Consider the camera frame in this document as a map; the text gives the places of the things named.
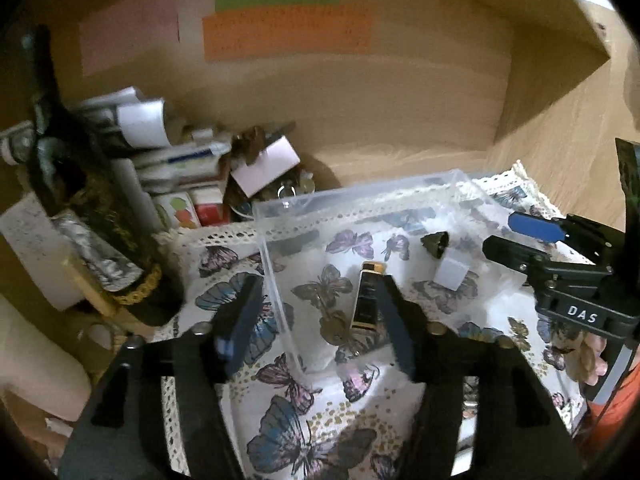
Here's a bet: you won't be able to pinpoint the dark ornate bottle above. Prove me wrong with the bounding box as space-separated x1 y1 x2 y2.
21 25 185 327

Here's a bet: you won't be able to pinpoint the white cube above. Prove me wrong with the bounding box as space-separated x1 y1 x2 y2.
433 255 473 292

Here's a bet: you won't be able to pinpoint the pink sticky note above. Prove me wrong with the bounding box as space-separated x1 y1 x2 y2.
229 136 302 197

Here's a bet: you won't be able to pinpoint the black tube with gold cap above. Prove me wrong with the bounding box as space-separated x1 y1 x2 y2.
350 261 388 332

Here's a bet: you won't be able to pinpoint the orange wall paper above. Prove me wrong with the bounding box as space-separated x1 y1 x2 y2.
202 5 375 64

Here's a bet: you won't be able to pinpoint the white paper sheet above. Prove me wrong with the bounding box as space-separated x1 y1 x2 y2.
0 194 83 312

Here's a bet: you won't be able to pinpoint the clear plastic container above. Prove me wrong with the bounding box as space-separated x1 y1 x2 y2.
251 169 531 391

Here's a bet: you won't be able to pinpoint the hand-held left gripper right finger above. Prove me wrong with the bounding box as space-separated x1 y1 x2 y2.
372 274 576 480

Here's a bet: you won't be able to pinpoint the person's right hand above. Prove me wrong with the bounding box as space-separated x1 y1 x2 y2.
564 331 610 387

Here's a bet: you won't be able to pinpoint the silver embossed packet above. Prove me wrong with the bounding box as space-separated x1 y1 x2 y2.
54 210 145 292

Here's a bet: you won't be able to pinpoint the butterfly printed lace cloth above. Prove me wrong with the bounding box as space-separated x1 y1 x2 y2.
155 160 593 480

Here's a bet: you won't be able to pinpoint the person's right forearm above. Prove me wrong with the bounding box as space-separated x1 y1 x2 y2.
582 352 640 461

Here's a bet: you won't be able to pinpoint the red small box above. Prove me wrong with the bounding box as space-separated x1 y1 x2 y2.
192 199 232 227

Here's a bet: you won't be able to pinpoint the rolled white paper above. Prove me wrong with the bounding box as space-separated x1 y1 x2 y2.
116 100 172 150

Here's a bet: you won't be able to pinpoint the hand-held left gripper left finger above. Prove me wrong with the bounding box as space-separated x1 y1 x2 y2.
57 274 266 480

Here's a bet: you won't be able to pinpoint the colourful printed small box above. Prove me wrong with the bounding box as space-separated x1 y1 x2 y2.
154 190 198 232

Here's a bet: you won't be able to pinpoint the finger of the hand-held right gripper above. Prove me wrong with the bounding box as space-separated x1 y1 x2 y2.
506 211 627 267
481 234 556 291

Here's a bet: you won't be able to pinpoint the brown metal keys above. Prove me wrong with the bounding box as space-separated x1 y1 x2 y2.
232 122 297 167

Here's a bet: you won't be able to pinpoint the stack of papers and boxes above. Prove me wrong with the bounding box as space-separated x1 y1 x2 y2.
75 86 236 198

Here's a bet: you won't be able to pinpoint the pink wall paper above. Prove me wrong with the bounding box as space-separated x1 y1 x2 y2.
78 10 180 77

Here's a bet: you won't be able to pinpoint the dark cone-shaped object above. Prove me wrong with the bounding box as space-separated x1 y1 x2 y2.
420 231 451 261

